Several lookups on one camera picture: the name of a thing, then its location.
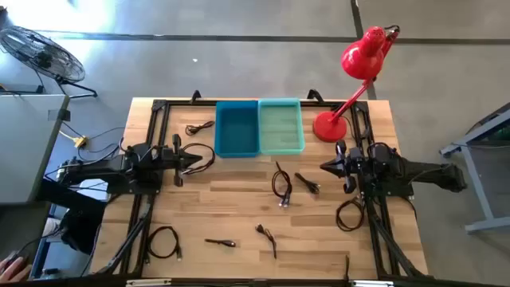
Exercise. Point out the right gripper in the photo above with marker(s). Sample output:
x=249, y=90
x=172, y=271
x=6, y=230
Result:
x=347, y=175

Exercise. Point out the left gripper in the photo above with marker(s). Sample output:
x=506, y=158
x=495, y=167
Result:
x=177, y=175

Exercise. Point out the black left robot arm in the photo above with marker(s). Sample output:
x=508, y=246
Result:
x=103, y=169

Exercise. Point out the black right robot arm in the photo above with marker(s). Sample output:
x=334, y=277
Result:
x=430, y=173

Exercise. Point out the blue plastic bin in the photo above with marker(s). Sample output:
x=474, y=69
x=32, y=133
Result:
x=237, y=131

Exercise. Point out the teal plastic bin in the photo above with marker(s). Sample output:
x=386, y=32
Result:
x=281, y=127

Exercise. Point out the white paper sheet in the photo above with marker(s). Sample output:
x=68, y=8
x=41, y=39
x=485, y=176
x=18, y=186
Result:
x=95, y=190

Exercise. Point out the yellow power connector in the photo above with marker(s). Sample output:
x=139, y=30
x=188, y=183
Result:
x=81, y=141

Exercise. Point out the red desk lamp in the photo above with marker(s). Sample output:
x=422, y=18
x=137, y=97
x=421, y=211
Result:
x=360, y=60

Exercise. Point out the grey side table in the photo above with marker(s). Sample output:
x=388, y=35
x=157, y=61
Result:
x=24, y=151

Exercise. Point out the black floor fan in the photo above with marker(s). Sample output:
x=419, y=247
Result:
x=40, y=56

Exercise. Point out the person's hand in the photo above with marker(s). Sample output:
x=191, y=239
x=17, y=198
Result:
x=14, y=272

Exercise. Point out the black aluminium table frame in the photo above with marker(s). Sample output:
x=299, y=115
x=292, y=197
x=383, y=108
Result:
x=187, y=103

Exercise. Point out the silver metal bracket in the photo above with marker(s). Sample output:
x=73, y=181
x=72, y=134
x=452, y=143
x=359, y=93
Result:
x=148, y=282
x=370, y=283

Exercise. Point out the grey metal table frame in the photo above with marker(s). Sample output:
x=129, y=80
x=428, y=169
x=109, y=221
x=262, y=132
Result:
x=488, y=225

